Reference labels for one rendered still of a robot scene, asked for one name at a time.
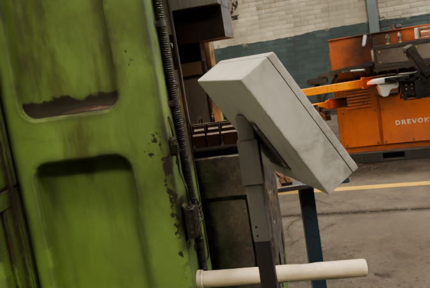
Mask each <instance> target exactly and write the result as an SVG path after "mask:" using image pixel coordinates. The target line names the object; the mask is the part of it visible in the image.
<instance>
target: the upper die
mask: <svg viewBox="0 0 430 288"><path fill-rule="evenodd" d="M172 15H173V22H174V26H175V34H176V38H177V46H179V45H186V44H193V43H198V42H200V43H207V42H215V41H219V40H226V39H231V38H234V32H233V27H232V19H231V14H230V10H229V9H227V8H225V7H224V6H221V5H217V6H210V7H206V8H199V9H195V10H188V11H184V12H177V13H173V14H172Z"/></svg>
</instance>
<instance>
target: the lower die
mask: <svg viewBox="0 0 430 288"><path fill-rule="evenodd" d="M221 124H222V129H221V137H222V141H223V144H224V145H229V144H236V143H237V140H238V136H237V131H236V129H235V128H234V127H233V125H232V124H231V123H230V122H222V123H221ZM207 126H208V131H207V139H208V144H209V146H210V147H215V146H220V137H219V130H218V124H208V125H207ZM193 127H194V130H195V133H193V131H192V133H193V141H194V145H195V148H204V147H206V140H205V132H204V128H203V125H199V126H193Z"/></svg>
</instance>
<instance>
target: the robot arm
mask: <svg viewBox="0 0 430 288"><path fill-rule="evenodd" d="M402 50H403V53H404V54H405V56H406V57H407V58H408V59H409V60H410V61H411V62H412V64H413V66H414V67H415V68H416V69H417V71H414V72H405V73H400V74H398V75H396V76H392V77H383V78H377V79H371V80H370V81H369V82H368V83H367V84H377V89H378V92H379V94H380V95H381V96H383V97H387V96H388V95H389V93H390V90H391V89H394V88H397V93H398V94H399V98H400V99H403V100H414V99H421V98H426V97H430V83H429V82H430V68H429V67H428V65H427V64H426V62H425V61H424V60H423V59H422V57H421V55H420V54H419V53H418V51H417V49H416V47H415V46H414V45H412V44H409V45H407V46H405V47H404V48H402ZM391 82H396V83H391ZM411 97H416V98H414V99H407V98H411Z"/></svg>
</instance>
